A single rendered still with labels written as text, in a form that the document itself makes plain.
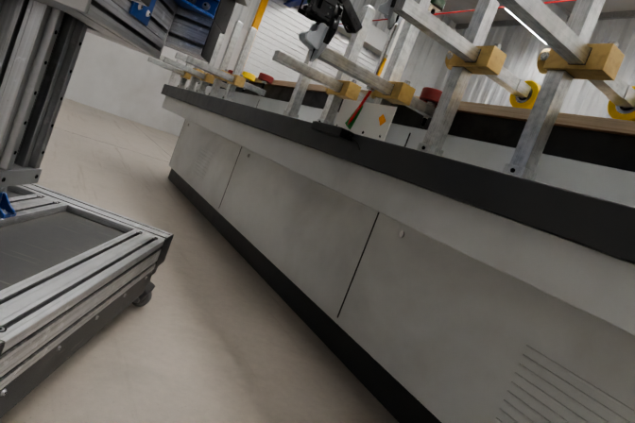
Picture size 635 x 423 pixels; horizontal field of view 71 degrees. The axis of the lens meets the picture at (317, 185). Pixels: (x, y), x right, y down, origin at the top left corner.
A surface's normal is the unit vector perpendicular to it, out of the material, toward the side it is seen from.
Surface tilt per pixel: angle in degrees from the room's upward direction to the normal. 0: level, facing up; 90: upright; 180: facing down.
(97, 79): 90
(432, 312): 90
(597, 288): 90
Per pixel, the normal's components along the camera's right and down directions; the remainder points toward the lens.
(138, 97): 0.49, 0.24
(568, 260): -0.79, -0.27
